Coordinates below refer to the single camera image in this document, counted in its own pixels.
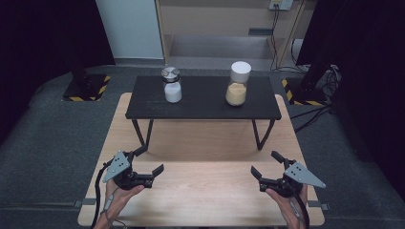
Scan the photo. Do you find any white lid jar yellow powder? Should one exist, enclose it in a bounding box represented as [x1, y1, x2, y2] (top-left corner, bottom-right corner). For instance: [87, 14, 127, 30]
[224, 60, 252, 107]

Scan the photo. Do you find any black curtain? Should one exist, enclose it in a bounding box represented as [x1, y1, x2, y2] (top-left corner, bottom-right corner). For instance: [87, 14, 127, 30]
[0, 0, 116, 144]
[295, 0, 405, 192]

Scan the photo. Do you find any white power outlet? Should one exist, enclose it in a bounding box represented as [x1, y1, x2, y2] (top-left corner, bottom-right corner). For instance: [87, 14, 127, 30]
[268, 0, 294, 11]

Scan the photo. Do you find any tangled black cable bundle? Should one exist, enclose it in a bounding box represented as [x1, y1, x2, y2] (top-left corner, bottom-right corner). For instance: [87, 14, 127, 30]
[321, 64, 343, 94]

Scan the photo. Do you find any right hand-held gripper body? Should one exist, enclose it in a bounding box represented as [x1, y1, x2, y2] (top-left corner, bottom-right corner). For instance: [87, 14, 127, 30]
[258, 158, 327, 198]

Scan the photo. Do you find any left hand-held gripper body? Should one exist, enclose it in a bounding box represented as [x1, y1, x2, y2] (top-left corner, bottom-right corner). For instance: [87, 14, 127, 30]
[102, 150, 155, 191]

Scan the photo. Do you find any black stand on striped base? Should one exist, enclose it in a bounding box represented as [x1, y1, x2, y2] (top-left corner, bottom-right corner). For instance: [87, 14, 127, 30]
[281, 63, 333, 107]
[61, 65, 112, 103]

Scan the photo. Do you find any metal lid jar white powder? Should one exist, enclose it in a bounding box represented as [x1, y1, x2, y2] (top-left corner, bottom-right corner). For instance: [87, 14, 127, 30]
[160, 66, 183, 104]

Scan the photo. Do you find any grey tape strip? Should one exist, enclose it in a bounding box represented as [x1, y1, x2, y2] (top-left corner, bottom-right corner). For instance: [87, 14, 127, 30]
[307, 199, 330, 211]
[74, 198, 97, 208]

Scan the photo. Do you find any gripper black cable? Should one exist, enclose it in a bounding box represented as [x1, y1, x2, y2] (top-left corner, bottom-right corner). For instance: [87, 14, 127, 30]
[294, 193, 310, 229]
[90, 160, 116, 229]

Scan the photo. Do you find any dark grey bar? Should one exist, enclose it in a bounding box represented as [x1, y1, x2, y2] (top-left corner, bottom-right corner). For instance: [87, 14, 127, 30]
[247, 28, 274, 36]

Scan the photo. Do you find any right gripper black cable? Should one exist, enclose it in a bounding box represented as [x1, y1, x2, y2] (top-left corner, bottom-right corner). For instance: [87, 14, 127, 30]
[294, 193, 310, 229]

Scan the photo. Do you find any black shelf with metal legs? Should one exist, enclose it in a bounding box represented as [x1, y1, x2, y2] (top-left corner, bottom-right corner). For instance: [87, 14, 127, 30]
[124, 75, 283, 152]

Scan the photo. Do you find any person's left hand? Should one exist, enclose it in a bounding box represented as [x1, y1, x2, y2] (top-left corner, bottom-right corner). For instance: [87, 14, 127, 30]
[101, 179, 146, 222]

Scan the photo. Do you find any black power cable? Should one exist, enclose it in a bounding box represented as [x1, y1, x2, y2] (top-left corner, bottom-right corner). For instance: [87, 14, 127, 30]
[270, 3, 282, 72]
[289, 37, 309, 73]

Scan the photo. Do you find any black floor cable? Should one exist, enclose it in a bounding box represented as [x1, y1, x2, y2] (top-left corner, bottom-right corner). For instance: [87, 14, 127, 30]
[289, 104, 336, 134]

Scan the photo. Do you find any white panel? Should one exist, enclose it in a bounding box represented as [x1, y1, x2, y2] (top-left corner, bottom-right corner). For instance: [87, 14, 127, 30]
[95, 0, 165, 60]

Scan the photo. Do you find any person's right hand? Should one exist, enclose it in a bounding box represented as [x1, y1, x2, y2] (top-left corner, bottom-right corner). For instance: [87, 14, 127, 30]
[265, 185, 309, 229]

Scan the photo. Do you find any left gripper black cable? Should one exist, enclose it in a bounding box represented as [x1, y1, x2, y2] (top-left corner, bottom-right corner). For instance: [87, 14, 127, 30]
[90, 160, 116, 229]

